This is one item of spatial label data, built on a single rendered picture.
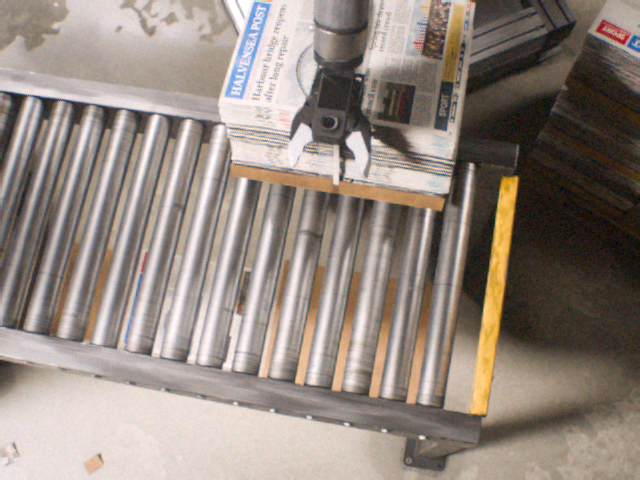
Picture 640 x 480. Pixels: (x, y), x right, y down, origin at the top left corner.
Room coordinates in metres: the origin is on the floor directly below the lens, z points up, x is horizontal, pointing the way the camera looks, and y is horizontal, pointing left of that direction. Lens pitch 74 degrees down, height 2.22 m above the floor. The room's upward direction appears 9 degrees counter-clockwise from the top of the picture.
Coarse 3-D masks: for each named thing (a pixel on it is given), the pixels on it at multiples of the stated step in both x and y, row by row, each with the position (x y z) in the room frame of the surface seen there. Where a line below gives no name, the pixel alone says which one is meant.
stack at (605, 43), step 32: (608, 0) 0.80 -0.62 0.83; (608, 32) 0.74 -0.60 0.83; (576, 64) 0.74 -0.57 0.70; (608, 64) 0.70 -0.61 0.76; (576, 96) 0.72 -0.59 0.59; (608, 96) 0.68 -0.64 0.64; (576, 128) 0.70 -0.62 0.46; (608, 128) 0.65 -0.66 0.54; (544, 160) 0.72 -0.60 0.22; (576, 160) 0.67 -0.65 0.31; (544, 192) 0.69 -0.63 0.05; (608, 192) 0.60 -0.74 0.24; (608, 224) 0.58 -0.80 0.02
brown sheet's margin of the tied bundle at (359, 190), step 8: (360, 184) 0.49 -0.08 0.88; (360, 192) 0.48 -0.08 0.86; (368, 192) 0.48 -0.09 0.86; (376, 192) 0.48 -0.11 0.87; (384, 192) 0.47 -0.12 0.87; (392, 192) 0.47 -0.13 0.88; (400, 192) 0.46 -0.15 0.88; (384, 200) 0.47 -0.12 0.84; (392, 200) 0.46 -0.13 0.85; (400, 200) 0.46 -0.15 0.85; (408, 200) 0.45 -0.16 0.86; (416, 200) 0.45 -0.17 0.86; (424, 200) 0.45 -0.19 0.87; (432, 200) 0.44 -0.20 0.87; (440, 200) 0.44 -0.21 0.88; (432, 208) 0.44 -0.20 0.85; (440, 208) 0.43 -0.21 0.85
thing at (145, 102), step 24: (0, 72) 0.87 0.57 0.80; (24, 72) 0.86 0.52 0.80; (24, 96) 0.82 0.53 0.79; (48, 96) 0.80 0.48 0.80; (72, 96) 0.79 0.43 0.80; (96, 96) 0.78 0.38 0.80; (120, 96) 0.78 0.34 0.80; (144, 96) 0.77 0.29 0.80; (168, 96) 0.76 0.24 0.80; (192, 96) 0.75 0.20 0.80; (144, 120) 0.74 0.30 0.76; (216, 120) 0.69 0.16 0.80; (480, 144) 0.56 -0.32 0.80; (504, 144) 0.55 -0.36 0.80; (480, 168) 0.52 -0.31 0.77; (504, 168) 0.51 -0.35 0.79
